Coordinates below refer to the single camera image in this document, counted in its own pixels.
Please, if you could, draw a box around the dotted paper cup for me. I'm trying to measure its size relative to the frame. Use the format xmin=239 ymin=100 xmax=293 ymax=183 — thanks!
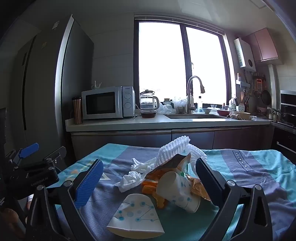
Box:
xmin=156 ymin=171 xmax=201 ymax=213
xmin=106 ymin=193 xmax=165 ymax=239

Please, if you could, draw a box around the kitchen sink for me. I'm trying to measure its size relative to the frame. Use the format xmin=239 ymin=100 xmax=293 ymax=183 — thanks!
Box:
xmin=166 ymin=113 xmax=229 ymax=120

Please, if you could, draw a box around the white water heater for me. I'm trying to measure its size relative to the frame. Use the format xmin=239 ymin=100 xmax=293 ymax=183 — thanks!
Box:
xmin=233 ymin=37 xmax=257 ymax=72

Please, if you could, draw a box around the silver microwave oven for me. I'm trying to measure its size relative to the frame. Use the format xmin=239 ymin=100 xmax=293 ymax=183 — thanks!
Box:
xmin=81 ymin=86 xmax=136 ymax=120

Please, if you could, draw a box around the orange peel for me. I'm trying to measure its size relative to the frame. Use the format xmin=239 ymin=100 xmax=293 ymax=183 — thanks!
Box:
xmin=153 ymin=192 xmax=169 ymax=209
xmin=142 ymin=179 xmax=159 ymax=194

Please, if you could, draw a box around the clear plastic bag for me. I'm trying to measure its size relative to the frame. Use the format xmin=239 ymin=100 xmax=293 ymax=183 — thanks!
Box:
xmin=159 ymin=96 xmax=188 ymax=114

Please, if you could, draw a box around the brown orange snack bag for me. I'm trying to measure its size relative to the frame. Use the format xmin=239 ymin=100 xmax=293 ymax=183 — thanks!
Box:
xmin=146 ymin=153 xmax=192 ymax=181

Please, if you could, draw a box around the dark framed window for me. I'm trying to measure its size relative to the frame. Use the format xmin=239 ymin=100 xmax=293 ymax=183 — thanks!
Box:
xmin=134 ymin=20 xmax=234 ymax=112

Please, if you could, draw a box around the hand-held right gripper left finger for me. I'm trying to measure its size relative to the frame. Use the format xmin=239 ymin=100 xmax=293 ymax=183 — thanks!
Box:
xmin=25 ymin=159 xmax=104 ymax=241

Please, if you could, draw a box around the brown kitchen counter cabinet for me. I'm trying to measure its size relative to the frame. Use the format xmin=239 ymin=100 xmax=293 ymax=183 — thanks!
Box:
xmin=65 ymin=112 xmax=272 ymax=161

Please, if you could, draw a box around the glass electric kettle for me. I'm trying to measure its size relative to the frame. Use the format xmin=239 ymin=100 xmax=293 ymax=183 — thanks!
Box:
xmin=139 ymin=90 xmax=160 ymax=112

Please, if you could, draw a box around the beige dish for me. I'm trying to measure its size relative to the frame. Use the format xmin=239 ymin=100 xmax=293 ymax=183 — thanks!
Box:
xmin=231 ymin=111 xmax=251 ymax=121

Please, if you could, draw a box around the hanging utensil rack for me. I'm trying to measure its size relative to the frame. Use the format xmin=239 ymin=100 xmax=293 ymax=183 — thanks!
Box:
xmin=236 ymin=73 xmax=272 ymax=105

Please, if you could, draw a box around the blue grey printed tablecloth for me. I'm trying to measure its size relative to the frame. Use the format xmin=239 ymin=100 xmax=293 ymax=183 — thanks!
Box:
xmin=54 ymin=143 xmax=296 ymax=241

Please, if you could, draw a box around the black built-in oven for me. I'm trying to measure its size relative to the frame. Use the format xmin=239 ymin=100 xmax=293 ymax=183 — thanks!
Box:
xmin=270 ymin=90 xmax=296 ymax=163

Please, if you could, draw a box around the green printed clear wrapper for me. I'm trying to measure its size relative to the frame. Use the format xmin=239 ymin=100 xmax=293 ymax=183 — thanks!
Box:
xmin=179 ymin=155 xmax=193 ymax=178

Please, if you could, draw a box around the white foam fruit net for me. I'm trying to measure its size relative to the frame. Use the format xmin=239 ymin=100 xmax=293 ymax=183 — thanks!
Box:
xmin=155 ymin=136 xmax=191 ymax=173
xmin=187 ymin=144 xmax=208 ymax=177

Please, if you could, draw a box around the dark red food container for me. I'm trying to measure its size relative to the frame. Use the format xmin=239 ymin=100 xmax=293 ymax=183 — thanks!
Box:
xmin=140 ymin=110 xmax=158 ymax=119

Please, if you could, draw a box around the copper travel mug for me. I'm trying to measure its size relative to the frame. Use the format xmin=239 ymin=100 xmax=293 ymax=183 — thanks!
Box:
xmin=72 ymin=97 xmax=84 ymax=125

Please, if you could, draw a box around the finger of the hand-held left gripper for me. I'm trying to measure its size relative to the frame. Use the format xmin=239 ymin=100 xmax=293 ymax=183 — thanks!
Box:
xmin=42 ymin=146 xmax=67 ymax=168
xmin=5 ymin=142 xmax=40 ymax=168

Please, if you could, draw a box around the pink wall cabinet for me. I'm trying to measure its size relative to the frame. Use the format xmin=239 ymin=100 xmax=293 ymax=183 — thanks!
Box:
xmin=245 ymin=28 xmax=283 ymax=66

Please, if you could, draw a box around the gold foil wrapper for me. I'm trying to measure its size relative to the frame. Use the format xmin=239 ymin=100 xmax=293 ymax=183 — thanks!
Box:
xmin=186 ymin=175 xmax=211 ymax=202

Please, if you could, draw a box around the person's left hand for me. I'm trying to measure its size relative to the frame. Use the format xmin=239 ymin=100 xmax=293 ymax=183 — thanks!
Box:
xmin=0 ymin=208 xmax=19 ymax=233

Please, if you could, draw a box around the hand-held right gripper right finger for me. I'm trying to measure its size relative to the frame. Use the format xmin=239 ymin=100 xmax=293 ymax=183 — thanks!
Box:
xmin=195 ymin=159 xmax=273 ymax=241

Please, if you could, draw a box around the steel kitchen faucet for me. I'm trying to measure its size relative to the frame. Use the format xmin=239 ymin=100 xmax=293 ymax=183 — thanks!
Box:
xmin=186 ymin=76 xmax=205 ymax=114

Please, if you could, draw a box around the grey refrigerator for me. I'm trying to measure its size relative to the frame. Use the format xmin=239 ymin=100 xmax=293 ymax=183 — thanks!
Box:
xmin=0 ymin=14 xmax=94 ymax=164

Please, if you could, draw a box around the black frying pan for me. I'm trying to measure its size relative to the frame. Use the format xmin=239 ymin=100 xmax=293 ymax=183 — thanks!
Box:
xmin=261 ymin=90 xmax=271 ymax=105

